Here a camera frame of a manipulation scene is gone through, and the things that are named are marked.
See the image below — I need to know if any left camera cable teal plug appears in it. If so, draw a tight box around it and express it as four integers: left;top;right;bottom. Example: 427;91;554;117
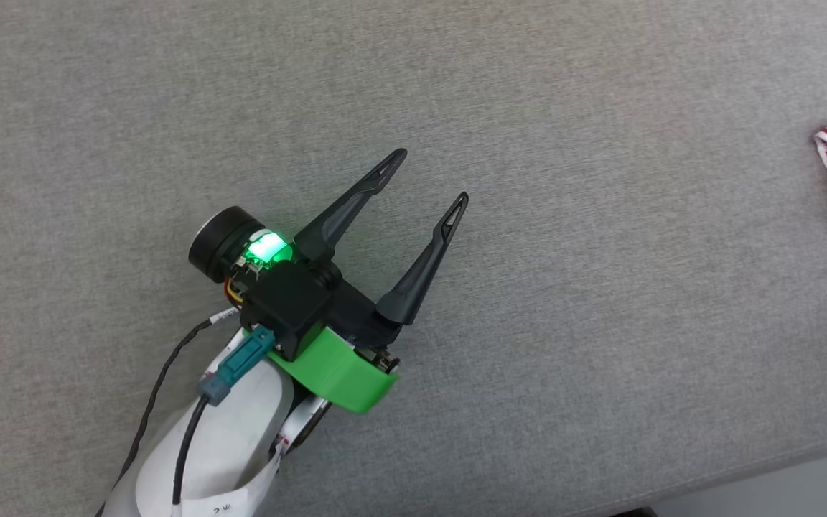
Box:
169;326;276;508

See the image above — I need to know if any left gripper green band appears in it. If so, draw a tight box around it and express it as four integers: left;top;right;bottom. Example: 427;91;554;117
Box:
188;148;469;416

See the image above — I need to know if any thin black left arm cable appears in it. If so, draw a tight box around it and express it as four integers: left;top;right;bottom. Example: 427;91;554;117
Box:
93;310;239;517

